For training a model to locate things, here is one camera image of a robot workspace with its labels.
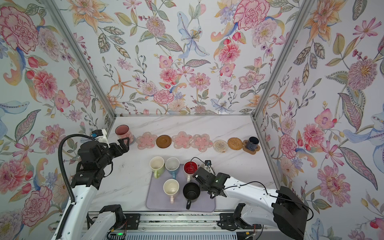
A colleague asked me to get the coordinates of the cream mug pink handle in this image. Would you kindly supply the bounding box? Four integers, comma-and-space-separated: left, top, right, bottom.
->
163, 179, 180, 204

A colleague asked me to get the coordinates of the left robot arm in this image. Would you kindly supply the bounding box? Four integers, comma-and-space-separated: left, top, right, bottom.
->
53, 129, 130, 240

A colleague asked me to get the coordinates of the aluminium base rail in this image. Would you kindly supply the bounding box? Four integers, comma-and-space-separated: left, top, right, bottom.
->
77, 211, 289, 240

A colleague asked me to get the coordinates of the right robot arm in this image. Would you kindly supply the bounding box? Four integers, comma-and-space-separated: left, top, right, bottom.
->
193, 167, 313, 240

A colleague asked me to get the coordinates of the white embroidered round coaster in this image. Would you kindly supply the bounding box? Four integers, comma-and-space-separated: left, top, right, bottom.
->
213, 140, 229, 153

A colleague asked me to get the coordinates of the lilac drying mat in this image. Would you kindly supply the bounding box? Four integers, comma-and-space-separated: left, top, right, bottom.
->
146, 164, 216, 213

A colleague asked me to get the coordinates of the corner aluminium post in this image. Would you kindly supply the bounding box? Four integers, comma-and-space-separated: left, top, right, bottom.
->
42, 0, 117, 120
253, 0, 315, 120

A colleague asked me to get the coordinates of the left corner aluminium post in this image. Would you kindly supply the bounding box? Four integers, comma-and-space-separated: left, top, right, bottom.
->
42, 0, 117, 120

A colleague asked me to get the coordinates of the right corner aluminium post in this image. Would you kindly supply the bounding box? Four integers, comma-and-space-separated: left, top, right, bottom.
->
253, 0, 315, 120

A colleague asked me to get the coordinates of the red inside white mug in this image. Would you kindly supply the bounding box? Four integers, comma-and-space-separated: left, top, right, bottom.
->
183, 161, 198, 183

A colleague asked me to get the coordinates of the pink flower coaster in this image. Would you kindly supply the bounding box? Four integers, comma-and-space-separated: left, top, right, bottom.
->
171, 131, 193, 149
191, 134, 214, 153
136, 132, 158, 150

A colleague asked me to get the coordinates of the black mug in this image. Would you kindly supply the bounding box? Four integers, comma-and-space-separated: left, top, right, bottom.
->
183, 183, 201, 210

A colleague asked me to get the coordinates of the small dark blue mug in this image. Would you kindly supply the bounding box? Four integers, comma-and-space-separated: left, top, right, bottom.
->
246, 137, 260, 152

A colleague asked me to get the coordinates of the blue mug white inside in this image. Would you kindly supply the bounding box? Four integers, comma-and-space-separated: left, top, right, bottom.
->
165, 157, 180, 179

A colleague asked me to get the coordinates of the brown wooden round coaster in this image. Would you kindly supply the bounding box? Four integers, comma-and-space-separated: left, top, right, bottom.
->
156, 135, 172, 149

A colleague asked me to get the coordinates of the green mug white inside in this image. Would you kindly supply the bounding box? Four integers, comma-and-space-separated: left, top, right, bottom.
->
150, 157, 166, 179

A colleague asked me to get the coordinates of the woven rattan round coaster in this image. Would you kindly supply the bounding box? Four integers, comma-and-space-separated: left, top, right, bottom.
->
227, 138, 243, 151

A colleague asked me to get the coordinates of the brown paw shaped coaster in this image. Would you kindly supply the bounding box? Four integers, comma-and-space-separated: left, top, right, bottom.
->
242, 140, 261, 155

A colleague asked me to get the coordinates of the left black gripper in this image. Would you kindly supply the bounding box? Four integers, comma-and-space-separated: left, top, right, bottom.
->
96, 137, 131, 170

